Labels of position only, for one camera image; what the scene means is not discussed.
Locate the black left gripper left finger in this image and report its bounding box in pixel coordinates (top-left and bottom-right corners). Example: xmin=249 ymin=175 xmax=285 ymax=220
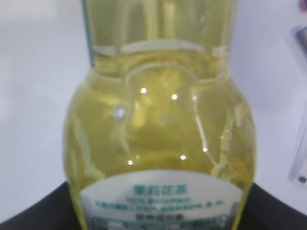
xmin=0 ymin=182 xmax=81 ymax=230

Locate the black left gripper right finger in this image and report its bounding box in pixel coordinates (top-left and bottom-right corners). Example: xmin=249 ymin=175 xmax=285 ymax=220
xmin=241 ymin=184 xmax=307 ymax=230

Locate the yellow tea bottle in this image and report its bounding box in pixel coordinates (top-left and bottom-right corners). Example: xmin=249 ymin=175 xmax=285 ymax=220
xmin=63 ymin=0 xmax=256 ymax=230

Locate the clear plastic ruler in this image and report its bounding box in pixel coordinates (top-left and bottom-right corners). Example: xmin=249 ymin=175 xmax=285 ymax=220
xmin=289 ymin=129 xmax=307 ymax=189

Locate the silver glitter pen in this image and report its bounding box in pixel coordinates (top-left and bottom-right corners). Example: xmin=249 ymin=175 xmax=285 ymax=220
xmin=292 ymin=25 xmax=307 ymax=67

